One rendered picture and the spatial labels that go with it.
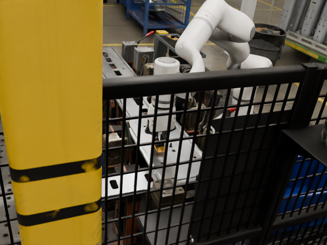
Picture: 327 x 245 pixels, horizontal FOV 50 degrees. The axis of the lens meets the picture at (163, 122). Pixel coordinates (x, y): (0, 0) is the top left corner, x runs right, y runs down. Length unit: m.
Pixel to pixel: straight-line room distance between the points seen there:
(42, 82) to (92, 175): 0.13
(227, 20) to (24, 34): 1.14
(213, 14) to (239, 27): 0.15
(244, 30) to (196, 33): 0.25
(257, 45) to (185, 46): 3.24
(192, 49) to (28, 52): 0.91
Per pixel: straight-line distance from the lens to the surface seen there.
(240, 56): 1.65
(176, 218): 1.02
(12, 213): 1.54
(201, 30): 1.27
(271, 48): 4.45
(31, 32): 0.33
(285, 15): 6.33
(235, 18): 1.43
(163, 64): 1.13
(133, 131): 1.42
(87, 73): 0.35
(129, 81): 0.49
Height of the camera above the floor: 1.75
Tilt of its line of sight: 30 degrees down
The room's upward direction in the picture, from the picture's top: 6 degrees clockwise
